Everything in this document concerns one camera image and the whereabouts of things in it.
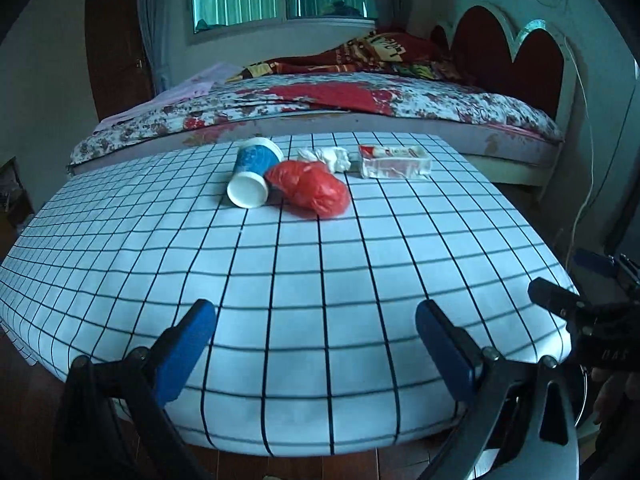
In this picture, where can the bed with floral mattress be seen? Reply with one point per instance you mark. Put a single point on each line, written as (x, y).
(472, 121)

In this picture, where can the red patterned blanket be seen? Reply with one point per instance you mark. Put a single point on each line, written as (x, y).
(377, 52)

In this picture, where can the white grid tablecloth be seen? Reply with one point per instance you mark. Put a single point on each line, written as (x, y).
(315, 351)

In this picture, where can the white green carton box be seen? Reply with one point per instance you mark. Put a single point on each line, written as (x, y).
(391, 162)

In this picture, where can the red plastic bag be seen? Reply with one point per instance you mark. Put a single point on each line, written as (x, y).
(311, 186)

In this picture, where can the brown wooden door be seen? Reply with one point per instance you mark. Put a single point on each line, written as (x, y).
(119, 70)

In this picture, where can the person's hand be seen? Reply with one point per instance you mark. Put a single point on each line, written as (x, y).
(613, 387)

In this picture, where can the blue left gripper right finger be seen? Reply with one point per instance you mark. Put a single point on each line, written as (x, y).
(455, 354)

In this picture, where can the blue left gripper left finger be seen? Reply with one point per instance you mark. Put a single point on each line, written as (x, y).
(177, 351)

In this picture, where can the blue patterned cup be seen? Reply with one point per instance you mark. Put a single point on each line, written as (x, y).
(248, 187)

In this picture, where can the red heart-shaped headboard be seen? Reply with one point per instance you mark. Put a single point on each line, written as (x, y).
(534, 64)

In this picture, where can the white tissue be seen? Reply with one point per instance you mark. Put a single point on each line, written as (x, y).
(336, 159)

